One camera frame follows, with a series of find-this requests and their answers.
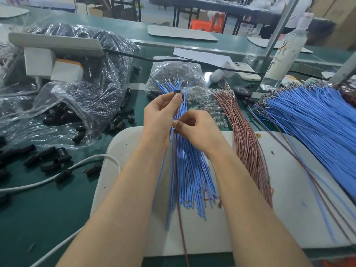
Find pile of black plastic caps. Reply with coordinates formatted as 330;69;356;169
0;86;137;205

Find white computer mouse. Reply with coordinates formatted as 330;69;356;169
210;68;224;84

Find black power cord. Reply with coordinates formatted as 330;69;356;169
103;48;262;76

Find slanted metal frame post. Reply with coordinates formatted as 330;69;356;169
264;0;301;56

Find person's left forearm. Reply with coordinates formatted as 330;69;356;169
56;141;173;267

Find orange plastic stool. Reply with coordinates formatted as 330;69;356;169
190;12;226;33

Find black tape roll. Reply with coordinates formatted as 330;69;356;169
234;85;254;100

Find white orange charger adapter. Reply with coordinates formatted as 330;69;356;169
50;58;84;83

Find white power strip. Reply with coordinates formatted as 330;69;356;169
8;32;105;58

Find white charging cable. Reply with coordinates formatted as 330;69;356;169
0;154;122;267

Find person's right hand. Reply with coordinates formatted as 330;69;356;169
172;110;230;160

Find blue table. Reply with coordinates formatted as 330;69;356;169
14;0;76;12

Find cardboard boxes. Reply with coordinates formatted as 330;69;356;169
309;0;356;50

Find white paper sheet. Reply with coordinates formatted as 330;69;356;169
173;47;234;67

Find long black-frame table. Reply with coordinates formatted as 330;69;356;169
108;0;280;36

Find white spray bottle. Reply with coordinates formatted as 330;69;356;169
260;12;314;91

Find large blue wire pile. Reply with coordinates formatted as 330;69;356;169
256;83;356;201

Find white flat tray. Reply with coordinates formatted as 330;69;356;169
147;25;219;42
0;5;30;19
247;37;313;53

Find short metal frame post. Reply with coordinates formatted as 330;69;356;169
330;52;356;86

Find person's right forearm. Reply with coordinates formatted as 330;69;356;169
210;148;313;267

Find small clear plastic bag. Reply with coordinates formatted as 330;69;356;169
146;55;209;100

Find person's left hand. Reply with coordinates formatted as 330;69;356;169
143;92;183;149

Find white flat device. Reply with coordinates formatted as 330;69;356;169
225;61;262;81

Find orange plastic crate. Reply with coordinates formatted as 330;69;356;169
323;256;356;267

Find bundle of stripped brown wires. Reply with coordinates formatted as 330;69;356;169
0;43;17;81

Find large clear plastic bag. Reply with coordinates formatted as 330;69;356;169
0;22;140;148

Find white work board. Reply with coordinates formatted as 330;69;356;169
90;126;356;257

